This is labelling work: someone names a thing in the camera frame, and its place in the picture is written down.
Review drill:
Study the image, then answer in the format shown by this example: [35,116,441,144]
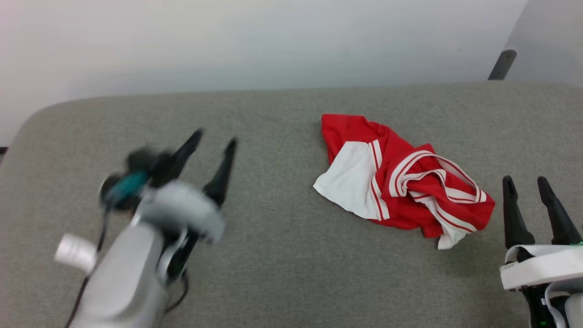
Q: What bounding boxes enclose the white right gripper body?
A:
[500,244,583,328]

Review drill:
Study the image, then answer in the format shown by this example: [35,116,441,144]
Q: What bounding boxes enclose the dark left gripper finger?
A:
[204,138,238,208]
[153,129,204,187]

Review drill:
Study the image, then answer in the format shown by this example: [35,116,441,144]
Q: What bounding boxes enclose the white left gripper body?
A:
[137,181,225,242]

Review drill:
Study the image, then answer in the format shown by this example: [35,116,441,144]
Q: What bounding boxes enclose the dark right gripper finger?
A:
[537,176,583,246]
[502,175,536,249]

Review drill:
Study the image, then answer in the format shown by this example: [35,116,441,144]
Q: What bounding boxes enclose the red white striped garment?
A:
[313,113,496,250]

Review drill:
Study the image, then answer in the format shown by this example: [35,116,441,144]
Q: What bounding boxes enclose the white panel board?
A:
[503,0,583,88]

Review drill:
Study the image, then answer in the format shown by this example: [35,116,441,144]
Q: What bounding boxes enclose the teal cable connector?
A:
[113,171,149,202]

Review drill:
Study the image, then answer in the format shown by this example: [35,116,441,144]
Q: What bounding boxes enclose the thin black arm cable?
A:
[165,270,190,315]

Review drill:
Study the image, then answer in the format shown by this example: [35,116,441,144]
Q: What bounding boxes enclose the white cable label tag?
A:
[54,233,99,274]

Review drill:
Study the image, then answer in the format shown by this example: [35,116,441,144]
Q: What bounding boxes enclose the dark grey metal post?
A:
[488,49,518,81]

